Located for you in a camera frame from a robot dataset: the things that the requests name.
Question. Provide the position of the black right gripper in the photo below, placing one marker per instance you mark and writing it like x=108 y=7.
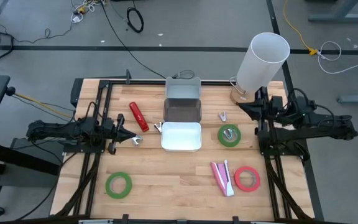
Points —
x=270 y=110

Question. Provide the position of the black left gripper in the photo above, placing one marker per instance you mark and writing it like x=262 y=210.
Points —
x=113 y=133

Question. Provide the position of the red stapler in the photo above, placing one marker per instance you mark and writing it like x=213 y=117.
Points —
x=138 y=116

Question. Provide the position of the green tape roll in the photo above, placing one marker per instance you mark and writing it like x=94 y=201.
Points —
x=107 y=186
x=220 y=136

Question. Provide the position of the red tape roll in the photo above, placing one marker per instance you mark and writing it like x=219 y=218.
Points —
x=236 y=179

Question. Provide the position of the pink soft object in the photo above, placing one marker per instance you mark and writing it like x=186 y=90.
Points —
x=221 y=179

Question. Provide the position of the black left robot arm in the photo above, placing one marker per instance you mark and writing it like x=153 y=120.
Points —
x=57 y=129

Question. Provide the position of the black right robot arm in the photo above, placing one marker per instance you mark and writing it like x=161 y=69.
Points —
x=322 y=130

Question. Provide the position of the white cylinder lamp wooden base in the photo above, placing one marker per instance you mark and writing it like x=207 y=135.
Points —
x=259 y=68

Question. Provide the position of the white plastic bin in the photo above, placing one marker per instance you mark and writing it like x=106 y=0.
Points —
x=181 y=137

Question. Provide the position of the dark grey plastic bin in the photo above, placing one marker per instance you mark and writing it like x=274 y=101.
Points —
x=182 y=110

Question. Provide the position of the light grey plastic bin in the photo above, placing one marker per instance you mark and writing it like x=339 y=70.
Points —
x=183 y=88

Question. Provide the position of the black table clamp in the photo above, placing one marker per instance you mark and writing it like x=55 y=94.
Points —
x=235 y=219
x=125 y=218

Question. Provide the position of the grey table foot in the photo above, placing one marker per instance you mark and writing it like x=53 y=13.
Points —
x=357 y=99

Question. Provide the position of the black ball knob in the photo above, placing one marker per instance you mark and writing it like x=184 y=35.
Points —
x=10 y=91

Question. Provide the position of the grey table leg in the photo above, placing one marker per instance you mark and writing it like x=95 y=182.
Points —
x=337 y=17

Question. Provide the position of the black aluminium rig frame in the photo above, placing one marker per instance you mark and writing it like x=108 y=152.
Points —
x=141 y=82

